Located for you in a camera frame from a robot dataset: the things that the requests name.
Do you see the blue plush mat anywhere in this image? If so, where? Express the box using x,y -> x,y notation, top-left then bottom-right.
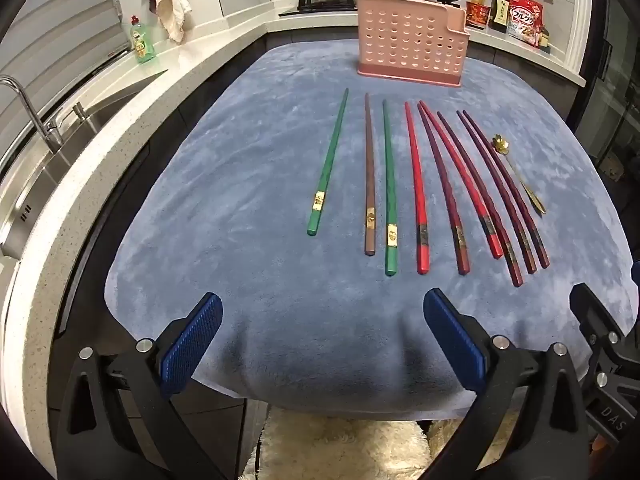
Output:
102,40 -> 638,421

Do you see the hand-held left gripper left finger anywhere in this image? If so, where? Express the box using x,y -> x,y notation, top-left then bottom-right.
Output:
54,292 -> 237,480

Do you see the cream hanging towel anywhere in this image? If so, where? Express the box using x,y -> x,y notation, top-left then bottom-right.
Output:
155,0 -> 193,43

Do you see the brown chopstick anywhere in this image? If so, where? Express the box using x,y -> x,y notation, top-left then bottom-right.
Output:
363,92 -> 377,257

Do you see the green dish soap bottle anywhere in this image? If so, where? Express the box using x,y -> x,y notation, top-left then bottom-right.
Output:
129,15 -> 157,65

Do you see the dark soy sauce bottle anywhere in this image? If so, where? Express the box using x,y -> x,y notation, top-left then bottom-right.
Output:
489,0 -> 511,33

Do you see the red seasoning packet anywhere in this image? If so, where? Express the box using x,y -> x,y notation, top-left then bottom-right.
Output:
466,1 -> 492,28

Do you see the green chopstick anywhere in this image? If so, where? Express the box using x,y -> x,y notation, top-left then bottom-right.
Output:
382,99 -> 399,277
306,88 -> 350,236

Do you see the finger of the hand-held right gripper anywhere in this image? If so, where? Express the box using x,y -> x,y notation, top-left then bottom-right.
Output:
570,282 -> 627,377

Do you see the red chopstick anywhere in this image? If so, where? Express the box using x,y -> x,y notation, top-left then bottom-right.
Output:
419,100 -> 504,260
403,102 -> 430,275

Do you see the maroon chopstick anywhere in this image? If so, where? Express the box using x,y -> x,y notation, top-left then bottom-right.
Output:
417,105 -> 472,277
462,110 -> 551,268
456,111 -> 538,276
436,111 -> 524,288

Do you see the gold flower spoon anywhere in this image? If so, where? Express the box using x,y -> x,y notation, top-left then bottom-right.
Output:
491,133 -> 547,216

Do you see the stainless steel sink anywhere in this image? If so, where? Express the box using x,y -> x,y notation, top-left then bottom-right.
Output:
0,67 -> 168,261

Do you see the white speckled countertop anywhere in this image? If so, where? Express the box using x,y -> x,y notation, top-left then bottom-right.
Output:
0,2 -> 588,461

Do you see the pink perforated utensil holder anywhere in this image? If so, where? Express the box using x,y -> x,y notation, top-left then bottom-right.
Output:
356,0 -> 472,88

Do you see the glass sliding door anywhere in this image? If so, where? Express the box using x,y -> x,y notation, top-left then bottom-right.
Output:
565,0 -> 640,271

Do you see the window blind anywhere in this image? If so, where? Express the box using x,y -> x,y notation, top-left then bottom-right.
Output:
0,0 -> 131,106

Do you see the steel faucet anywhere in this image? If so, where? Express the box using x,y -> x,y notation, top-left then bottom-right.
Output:
0,76 -> 65,155

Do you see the black gas stove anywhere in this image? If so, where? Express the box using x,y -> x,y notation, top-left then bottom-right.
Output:
278,0 -> 416,17

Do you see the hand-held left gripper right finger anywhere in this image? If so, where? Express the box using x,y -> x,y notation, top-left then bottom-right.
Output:
422,288 -> 597,480

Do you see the red cereal bag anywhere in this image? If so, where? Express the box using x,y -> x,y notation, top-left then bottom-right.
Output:
506,0 -> 545,48

